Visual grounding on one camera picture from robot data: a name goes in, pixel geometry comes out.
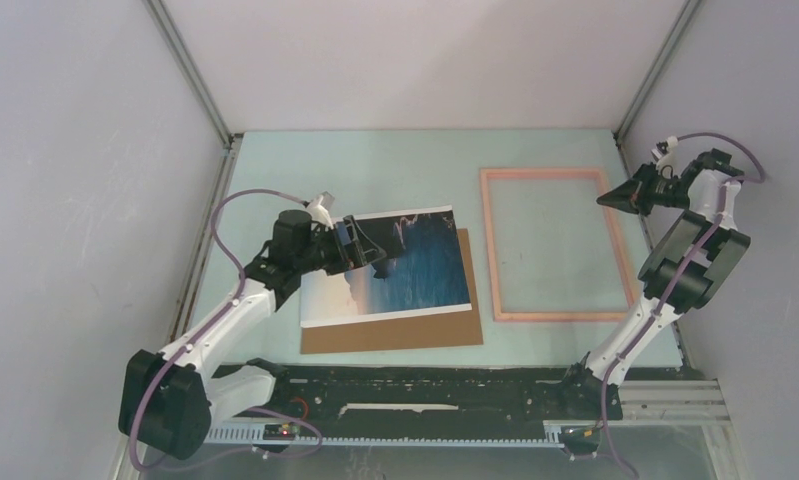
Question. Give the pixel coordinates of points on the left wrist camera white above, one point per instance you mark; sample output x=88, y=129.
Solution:
x=319, y=210

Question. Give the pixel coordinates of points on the right corner metal post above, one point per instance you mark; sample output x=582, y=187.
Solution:
x=664, y=56

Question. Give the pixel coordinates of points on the pink wooden picture frame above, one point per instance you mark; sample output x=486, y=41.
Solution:
x=624, y=256

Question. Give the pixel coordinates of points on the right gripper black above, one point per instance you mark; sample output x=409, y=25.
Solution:
x=625, y=196

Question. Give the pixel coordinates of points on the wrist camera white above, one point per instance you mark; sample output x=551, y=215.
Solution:
x=319, y=210
x=664, y=156

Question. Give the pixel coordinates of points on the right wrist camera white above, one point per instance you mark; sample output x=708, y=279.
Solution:
x=664, y=156

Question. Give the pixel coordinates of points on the aluminium frame rails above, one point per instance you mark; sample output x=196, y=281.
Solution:
x=644, y=403

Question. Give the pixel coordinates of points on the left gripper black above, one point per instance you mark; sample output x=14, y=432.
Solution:
x=359, y=252

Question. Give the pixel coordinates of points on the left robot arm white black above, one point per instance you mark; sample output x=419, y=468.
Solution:
x=173, y=397

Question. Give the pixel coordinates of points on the small circuit board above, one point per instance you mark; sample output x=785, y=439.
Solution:
x=279, y=432

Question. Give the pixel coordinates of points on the left corner metal post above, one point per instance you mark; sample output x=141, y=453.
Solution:
x=172, y=37

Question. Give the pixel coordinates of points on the white cable duct strip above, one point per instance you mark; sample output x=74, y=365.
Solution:
x=254, y=434

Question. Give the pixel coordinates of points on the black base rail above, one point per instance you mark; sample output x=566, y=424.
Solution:
x=433, y=403

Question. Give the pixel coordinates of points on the brown backing board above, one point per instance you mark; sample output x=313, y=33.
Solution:
x=440, y=330

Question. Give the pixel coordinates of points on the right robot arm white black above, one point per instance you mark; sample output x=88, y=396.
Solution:
x=684, y=270

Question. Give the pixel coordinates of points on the landscape photo print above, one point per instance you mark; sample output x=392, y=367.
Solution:
x=422, y=273

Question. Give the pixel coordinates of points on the corner metal post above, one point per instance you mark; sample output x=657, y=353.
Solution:
x=664, y=56
x=172, y=37

